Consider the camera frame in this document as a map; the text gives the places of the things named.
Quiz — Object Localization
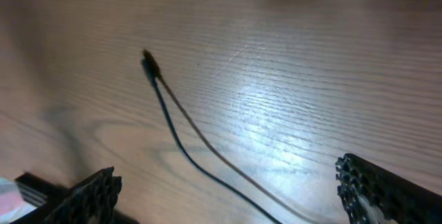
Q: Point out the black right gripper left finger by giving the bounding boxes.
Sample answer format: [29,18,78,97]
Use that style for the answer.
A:
[10,166,123,224]

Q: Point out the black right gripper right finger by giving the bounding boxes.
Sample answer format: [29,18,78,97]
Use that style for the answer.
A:
[335,153,441,224]

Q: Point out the black charging cable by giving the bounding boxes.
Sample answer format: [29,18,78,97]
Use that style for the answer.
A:
[142,48,322,224]

